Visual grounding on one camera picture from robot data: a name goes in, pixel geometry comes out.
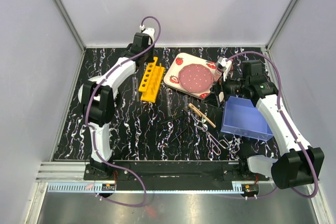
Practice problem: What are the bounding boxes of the strawberry pattern tray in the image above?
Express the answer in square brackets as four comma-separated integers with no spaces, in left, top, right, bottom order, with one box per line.
[163,53,216,100]

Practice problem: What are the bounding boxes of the metal crucible tongs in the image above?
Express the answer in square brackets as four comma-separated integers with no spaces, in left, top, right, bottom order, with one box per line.
[191,114,225,156]

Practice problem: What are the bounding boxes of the glass test tube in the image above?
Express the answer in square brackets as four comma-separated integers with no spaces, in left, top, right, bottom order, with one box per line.
[132,76,140,102]
[183,95,190,114]
[166,88,172,117]

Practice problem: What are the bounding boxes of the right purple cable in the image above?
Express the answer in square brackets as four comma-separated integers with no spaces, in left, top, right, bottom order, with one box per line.
[217,51,320,200]

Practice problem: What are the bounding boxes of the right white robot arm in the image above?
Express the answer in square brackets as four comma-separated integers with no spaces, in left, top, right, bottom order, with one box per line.
[212,58,324,189]

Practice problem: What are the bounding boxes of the pink patterned mug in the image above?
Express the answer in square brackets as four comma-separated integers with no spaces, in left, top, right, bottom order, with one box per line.
[213,61,223,82]

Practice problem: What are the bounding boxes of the wooden test tube clamp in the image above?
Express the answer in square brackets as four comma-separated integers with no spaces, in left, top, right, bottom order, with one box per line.
[188,103,216,128]

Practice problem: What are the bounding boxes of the pink polka dot plate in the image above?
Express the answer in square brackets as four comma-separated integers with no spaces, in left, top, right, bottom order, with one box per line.
[178,63,213,93]

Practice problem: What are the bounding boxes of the yellow test tube rack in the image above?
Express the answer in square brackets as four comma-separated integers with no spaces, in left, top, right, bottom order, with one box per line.
[138,57,165,103]

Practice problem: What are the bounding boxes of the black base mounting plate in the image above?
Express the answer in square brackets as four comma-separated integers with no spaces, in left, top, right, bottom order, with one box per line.
[83,159,270,192]

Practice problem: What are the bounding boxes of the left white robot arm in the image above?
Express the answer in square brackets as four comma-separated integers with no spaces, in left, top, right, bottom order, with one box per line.
[78,28,155,180]

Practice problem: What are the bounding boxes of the blue plastic box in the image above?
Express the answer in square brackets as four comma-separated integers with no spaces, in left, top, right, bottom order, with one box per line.
[220,96,274,141]

